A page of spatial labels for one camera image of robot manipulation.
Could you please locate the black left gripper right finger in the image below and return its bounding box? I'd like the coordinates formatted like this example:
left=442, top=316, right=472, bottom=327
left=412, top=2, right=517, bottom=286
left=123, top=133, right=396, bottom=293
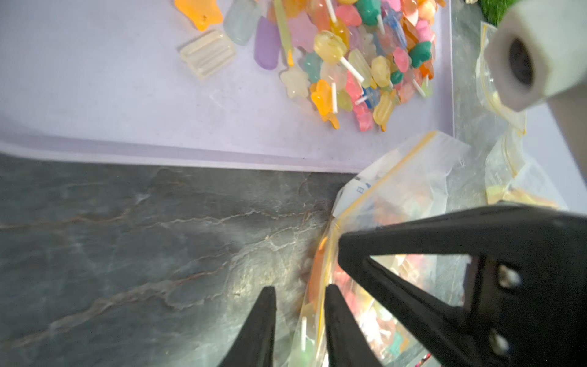
left=324, top=284, right=382, bottom=367

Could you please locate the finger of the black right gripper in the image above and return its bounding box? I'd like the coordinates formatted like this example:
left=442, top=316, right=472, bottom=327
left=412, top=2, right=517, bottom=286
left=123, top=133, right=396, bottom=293
left=339, top=203, right=586, bottom=366

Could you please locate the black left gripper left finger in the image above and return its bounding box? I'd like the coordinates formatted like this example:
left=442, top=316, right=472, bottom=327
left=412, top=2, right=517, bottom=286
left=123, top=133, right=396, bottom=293
left=220, top=286, right=277, bottom=367

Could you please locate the ziploc bag of candies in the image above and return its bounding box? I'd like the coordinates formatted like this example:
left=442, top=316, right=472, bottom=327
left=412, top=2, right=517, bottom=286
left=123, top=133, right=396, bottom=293
left=485, top=126, right=568, bottom=210
left=286, top=132, right=470, bottom=366
left=475, top=21, right=527, bottom=135

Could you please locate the pile of loose candies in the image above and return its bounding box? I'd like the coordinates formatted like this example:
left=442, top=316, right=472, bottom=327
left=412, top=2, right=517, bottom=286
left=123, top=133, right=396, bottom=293
left=174, top=1, right=445, bottom=132

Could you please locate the green artificial grass mat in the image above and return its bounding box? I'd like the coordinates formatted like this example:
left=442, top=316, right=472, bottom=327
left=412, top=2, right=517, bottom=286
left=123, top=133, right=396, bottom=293
left=478, top=0, right=518, bottom=26

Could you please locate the lilac plastic tray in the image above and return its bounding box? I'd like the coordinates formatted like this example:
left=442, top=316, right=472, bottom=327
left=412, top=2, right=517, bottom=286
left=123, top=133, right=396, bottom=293
left=1, top=1, right=453, bottom=173

